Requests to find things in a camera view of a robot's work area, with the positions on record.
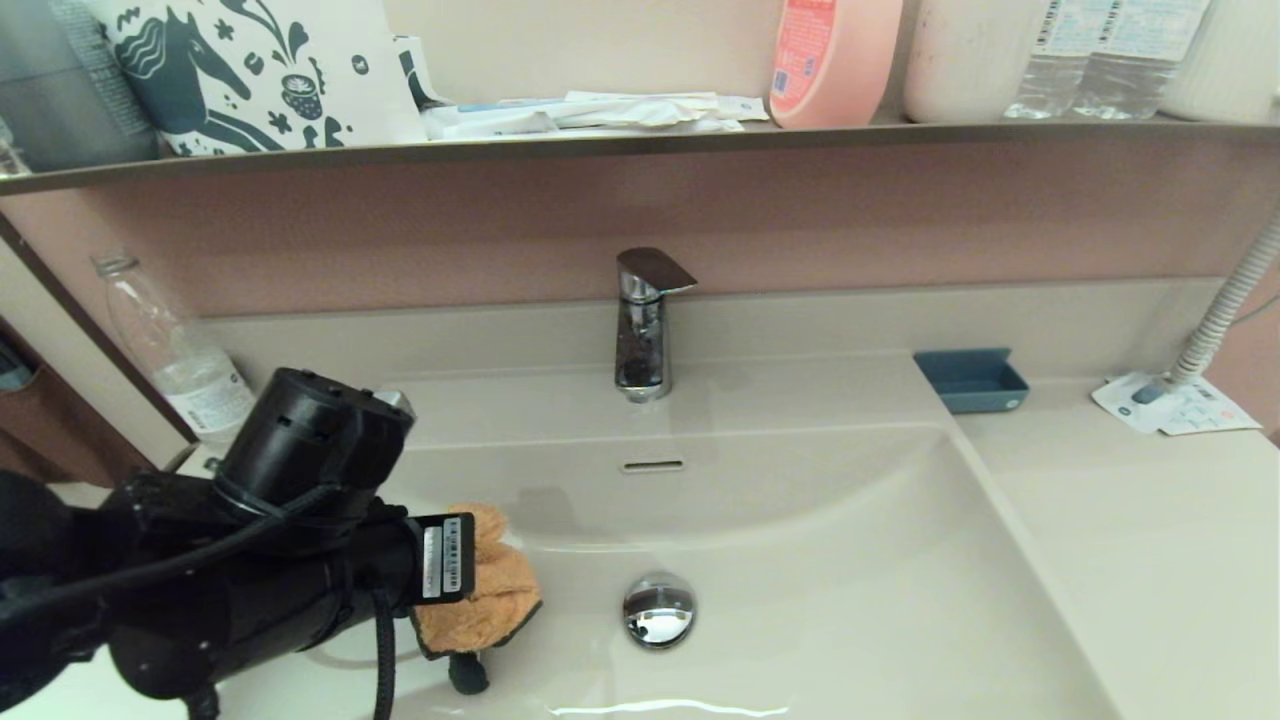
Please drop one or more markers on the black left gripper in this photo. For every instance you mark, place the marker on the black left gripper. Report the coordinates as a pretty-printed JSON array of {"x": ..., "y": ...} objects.
[{"x": 280, "y": 600}]

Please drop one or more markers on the orange cleaning cloth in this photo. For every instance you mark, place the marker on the orange cleaning cloth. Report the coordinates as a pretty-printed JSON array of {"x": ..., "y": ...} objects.
[{"x": 500, "y": 590}]

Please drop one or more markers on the chrome sink faucet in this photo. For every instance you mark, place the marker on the chrome sink faucet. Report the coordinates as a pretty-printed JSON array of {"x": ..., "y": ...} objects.
[{"x": 640, "y": 350}]

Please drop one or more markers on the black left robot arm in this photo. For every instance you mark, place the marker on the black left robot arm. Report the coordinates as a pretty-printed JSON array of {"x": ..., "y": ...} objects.
[{"x": 300, "y": 440}]

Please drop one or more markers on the white ceramic sink basin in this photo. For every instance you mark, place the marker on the white ceramic sink basin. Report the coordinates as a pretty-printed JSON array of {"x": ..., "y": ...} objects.
[{"x": 800, "y": 600}]

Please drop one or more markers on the chrome drain stopper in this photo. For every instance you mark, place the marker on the chrome drain stopper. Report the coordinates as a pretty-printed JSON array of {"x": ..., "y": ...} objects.
[{"x": 658, "y": 610}]

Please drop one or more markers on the clear plastic water bottle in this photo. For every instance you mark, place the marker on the clear plastic water bottle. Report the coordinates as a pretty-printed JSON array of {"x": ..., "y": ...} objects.
[{"x": 160, "y": 340}]

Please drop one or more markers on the white tube packet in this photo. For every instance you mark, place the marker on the white tube packet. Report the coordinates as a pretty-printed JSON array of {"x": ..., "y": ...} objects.
[{"x": 490, "y": 123}]

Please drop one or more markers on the blue soap dish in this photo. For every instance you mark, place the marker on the blue soap dish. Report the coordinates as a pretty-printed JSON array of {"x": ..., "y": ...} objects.
[{"x": 970, "y": 385}]

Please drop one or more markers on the crumpled white wrapper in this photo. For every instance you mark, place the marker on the crumpled white wrapper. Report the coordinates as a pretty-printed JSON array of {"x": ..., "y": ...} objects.
[{"x": 650, "y": 110}]

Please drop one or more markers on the small patterned white pouch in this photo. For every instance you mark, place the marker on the small patterned white pouch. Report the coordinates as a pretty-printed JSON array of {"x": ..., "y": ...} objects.
[{"x": 420, "y": 75}]

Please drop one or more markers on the small white printed box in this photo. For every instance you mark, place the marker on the small white printed box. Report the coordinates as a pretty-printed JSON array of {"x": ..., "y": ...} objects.
[{"x": 745, "y": 106}]

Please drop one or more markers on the white horse print bag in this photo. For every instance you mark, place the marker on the white horse print bag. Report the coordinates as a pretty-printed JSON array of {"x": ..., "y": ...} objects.
[{"x": 300, "y": 60}]

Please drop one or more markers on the pink lotion bottle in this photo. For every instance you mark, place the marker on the pink lotion bottle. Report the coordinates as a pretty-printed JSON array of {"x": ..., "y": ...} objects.
[{"x": 840, "y": 70}]

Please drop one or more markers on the grey plastic container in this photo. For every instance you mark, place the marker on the grey plastic container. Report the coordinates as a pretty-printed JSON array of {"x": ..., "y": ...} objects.
[{"x": 60, "y": 90}]

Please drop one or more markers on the white printed paper packet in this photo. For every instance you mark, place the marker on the white printed paper packet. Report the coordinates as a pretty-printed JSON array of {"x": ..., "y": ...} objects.
[{"x": 1200, "y": 410}]

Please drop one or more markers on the white round container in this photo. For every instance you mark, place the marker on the white round container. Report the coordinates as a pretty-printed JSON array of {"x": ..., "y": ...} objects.
[{"x": 960, "y": 70}]

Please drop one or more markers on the clear labelled water bottle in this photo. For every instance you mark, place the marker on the clear labelled water bottle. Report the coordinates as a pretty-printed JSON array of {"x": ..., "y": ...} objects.
[
  {"x": 1130, "y": 80},
  {"x": 1050, "y": 85}
]

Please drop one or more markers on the white ribbed container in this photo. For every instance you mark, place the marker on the white ribbed container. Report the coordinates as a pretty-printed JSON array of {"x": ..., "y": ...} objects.
[{"x": 1230, "y": 70}]

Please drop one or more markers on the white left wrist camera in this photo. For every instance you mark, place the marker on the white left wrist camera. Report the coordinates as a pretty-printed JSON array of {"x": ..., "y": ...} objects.
[{"x": 395, "y": 402}]

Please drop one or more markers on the brown wall shelf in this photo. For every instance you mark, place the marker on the brown wall shelf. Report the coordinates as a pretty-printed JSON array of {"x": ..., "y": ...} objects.
[{"x": 600, "y": 146}]

